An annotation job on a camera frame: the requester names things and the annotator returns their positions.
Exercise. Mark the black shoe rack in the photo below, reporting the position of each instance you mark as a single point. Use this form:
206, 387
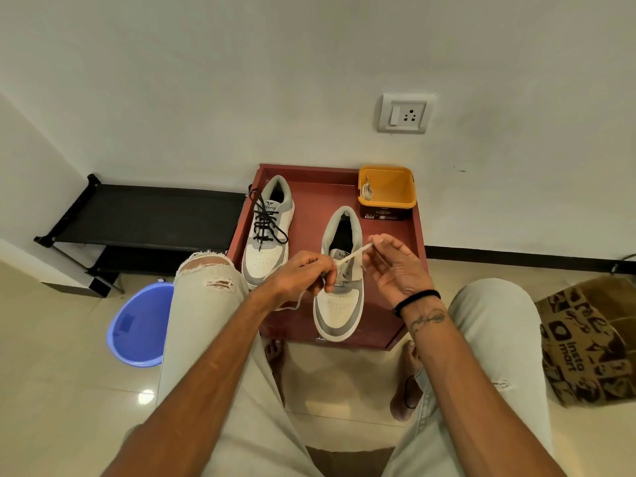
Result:
149, 216

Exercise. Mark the blue plastic tub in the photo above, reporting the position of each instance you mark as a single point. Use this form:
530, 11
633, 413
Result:
139, 325

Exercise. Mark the brown seat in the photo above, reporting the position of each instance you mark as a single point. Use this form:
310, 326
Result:
348, 461

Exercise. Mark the person's left forearm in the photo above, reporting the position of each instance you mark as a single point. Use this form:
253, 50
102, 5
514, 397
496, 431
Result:
198, 387

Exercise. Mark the unlaced grey white sneaker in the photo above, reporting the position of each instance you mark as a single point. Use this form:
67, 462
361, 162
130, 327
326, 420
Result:
340, 307

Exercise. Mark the dark labelled box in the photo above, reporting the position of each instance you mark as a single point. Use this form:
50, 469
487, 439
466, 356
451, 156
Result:
385, 212

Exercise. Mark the person's right forearm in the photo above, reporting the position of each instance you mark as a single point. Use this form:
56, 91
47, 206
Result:
472, 392

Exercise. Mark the bundled white shoelace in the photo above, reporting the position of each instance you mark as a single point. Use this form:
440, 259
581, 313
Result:
367, 189

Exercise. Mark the white shoelace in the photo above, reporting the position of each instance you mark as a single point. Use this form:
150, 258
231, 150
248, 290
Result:
354, 254
367, 189

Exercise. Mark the brown printed paper bag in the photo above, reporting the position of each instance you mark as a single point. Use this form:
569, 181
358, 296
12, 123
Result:
591, 342

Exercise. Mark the grey white sneaker black laces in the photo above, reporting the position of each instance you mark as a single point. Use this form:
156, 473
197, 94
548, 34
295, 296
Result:
266, 253

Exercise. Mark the person's left leg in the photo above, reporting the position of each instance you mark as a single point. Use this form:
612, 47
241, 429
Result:
208, 312

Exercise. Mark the yellow plastic container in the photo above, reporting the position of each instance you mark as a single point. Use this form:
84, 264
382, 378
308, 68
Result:
390, 186

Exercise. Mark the person's right foot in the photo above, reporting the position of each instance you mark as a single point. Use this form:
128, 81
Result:
406, 357

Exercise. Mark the red wooden stool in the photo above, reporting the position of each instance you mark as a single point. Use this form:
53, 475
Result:
313, 203

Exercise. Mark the person's left thumb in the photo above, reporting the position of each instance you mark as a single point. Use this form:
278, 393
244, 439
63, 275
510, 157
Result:
318, 259

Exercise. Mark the person's right leg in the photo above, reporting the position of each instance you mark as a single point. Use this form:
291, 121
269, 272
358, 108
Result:
497, 317

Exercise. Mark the black wristband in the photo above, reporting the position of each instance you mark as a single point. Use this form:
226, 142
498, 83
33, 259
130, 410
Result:
417, 297

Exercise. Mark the person's left foot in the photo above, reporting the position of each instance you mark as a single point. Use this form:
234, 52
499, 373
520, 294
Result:
275, 352

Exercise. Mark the person's left hand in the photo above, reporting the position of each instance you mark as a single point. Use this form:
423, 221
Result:
295, 278

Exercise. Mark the person's leg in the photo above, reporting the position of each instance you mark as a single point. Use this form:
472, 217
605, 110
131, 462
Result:
497, 317
208, 312

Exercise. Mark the person's foot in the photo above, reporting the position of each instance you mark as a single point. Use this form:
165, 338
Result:
275, 352
406, 357

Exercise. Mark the black anklet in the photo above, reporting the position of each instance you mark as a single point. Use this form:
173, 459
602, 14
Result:
406, 397

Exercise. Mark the person's right hand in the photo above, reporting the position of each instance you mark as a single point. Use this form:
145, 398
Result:
400, 275

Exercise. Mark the white wall socket plate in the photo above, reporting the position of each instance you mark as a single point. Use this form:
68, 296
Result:
405, 113

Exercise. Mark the person's right thumb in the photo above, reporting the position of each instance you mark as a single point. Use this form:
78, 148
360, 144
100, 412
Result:
395, 244

